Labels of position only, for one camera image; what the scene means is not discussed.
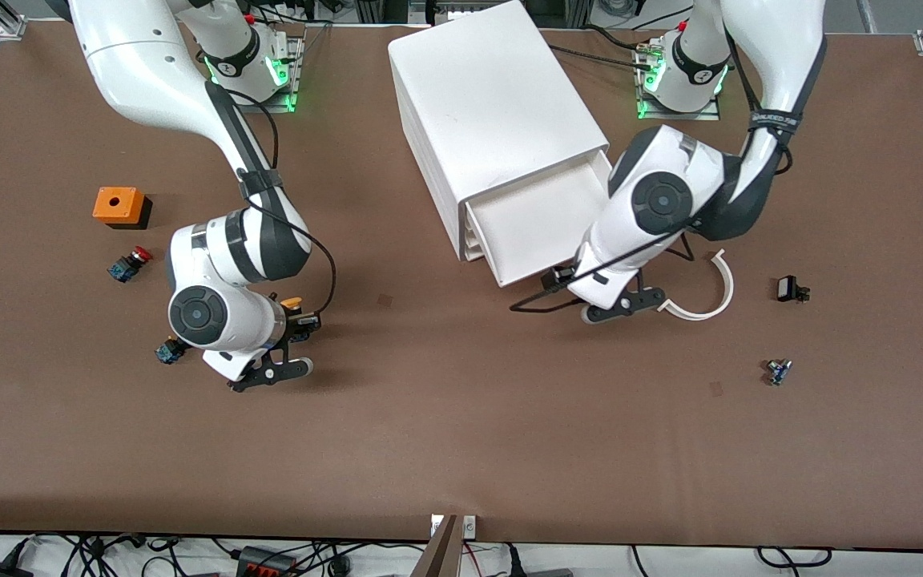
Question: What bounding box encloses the white drawer cabinet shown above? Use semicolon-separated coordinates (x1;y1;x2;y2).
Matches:
388;0;611;263

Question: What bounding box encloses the black red power strip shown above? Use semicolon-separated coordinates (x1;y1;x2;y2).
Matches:
237;547;302;577

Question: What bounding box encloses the orange box with round hole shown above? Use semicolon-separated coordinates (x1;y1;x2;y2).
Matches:
92;187;153;231

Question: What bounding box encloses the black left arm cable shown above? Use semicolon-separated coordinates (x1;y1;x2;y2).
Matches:
510;32;799;313

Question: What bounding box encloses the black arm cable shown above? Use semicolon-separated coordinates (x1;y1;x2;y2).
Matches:
510;32;799;313
213;84;338;321

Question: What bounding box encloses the white curved plastic bracket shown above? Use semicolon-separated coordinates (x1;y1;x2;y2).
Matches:
658;248;736;322

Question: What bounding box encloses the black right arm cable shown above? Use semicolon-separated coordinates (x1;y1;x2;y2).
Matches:
213;84;338;321

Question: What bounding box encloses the red push button switch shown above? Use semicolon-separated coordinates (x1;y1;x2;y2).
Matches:
107;246;153;284

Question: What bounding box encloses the black right arm strap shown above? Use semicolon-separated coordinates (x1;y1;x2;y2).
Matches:
237;168;283;198

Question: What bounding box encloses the black arm strap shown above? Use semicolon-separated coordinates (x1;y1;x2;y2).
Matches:
748;107;804;135
237;168;283;198

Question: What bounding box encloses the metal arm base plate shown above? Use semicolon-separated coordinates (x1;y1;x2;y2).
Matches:
249;30;307;114
634;40;723;122

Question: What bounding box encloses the black base cable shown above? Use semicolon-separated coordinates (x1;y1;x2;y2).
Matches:
546;26;671;70

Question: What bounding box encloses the black left arm strap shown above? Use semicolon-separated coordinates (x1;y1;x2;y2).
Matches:
748;107;804;135

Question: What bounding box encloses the black floor cable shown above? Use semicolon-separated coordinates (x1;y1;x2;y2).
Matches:
754;546;835;569
0;532;238;577

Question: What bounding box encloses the grey camera stand post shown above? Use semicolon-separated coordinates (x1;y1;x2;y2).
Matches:
412;514;463;577

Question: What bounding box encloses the white table edge bracket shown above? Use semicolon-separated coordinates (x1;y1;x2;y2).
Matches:
429;515;478;539

